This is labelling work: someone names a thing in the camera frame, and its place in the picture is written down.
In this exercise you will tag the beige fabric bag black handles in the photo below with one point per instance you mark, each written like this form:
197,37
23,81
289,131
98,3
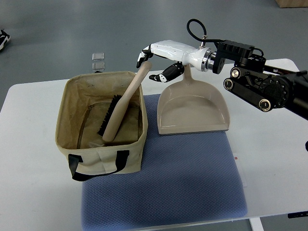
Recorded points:
85,101

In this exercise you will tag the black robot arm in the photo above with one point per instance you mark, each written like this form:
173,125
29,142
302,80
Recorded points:
262,86

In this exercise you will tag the pink plastic dustpan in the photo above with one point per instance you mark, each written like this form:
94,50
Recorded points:
191,106

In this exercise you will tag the pink hand broom black bristles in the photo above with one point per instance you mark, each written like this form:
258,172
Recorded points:
119,105

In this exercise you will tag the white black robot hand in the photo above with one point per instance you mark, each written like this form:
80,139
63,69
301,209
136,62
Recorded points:
201,58

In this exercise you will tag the blue textured cushion mat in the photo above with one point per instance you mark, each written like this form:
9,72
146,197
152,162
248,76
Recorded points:
183,179

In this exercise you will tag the white table leg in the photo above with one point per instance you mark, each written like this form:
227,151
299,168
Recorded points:
256,224

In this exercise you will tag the upper clear floor tile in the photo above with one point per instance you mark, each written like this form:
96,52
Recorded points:
98,56

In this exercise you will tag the wooden box corner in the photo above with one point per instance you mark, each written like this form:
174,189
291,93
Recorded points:
292,3

